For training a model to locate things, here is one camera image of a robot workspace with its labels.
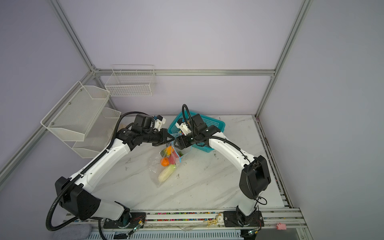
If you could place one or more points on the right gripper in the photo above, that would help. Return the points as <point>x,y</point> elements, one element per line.
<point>179,140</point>

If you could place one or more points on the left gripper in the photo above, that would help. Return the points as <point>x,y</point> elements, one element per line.
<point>164,134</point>

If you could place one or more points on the green yellow cucumber toy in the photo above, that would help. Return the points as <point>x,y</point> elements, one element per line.
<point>167,151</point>

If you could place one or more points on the red strawberry toy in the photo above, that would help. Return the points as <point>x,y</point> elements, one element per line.
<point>174,158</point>

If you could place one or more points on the orange persimmon toy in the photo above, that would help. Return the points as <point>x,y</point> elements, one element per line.
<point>165,162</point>

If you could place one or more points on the clear zip top bag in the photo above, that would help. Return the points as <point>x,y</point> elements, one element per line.
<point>154,162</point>

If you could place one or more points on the white radish toy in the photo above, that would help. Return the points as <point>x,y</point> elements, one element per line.
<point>166,173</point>

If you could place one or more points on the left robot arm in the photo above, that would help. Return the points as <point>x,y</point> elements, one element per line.
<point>75,194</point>

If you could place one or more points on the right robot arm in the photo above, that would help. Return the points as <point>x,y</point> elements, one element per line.
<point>254,171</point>

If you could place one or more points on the yellow wooden toy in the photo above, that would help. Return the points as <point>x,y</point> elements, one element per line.
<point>218,220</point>

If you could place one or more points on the white mesh two-tier shelf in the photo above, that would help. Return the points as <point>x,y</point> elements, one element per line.
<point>82,120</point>

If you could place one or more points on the grey cloth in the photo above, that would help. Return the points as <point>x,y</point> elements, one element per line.
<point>74,232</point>

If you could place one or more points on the pink pig figure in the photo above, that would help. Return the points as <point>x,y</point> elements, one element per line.
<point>281,227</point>

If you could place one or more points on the white wire basket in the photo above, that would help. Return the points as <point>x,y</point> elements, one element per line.
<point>132,81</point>

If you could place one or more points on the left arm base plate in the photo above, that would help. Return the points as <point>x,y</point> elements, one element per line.
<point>127,221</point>

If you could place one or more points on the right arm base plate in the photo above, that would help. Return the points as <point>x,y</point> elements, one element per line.
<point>238,219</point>

